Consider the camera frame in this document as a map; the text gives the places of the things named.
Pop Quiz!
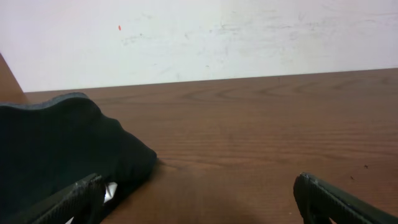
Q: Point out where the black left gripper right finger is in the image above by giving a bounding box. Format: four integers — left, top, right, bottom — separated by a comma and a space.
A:
293, 172, 397, 224

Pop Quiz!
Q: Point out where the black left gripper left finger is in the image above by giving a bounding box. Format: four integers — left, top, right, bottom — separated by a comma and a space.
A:
12, 174, 105, 224

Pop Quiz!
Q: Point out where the folded black garment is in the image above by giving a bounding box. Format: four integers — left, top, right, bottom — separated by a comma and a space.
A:
1, 93, 157, 223

